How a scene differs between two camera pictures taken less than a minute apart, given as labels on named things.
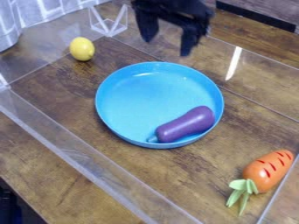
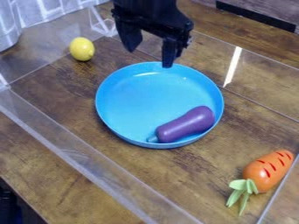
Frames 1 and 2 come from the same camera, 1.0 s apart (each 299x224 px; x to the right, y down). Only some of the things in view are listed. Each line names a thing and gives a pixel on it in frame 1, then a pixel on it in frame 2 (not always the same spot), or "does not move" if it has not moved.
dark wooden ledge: (256, 17) does not move
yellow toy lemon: (82, 48) does not move
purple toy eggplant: (190, 123) does not move
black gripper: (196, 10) → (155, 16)
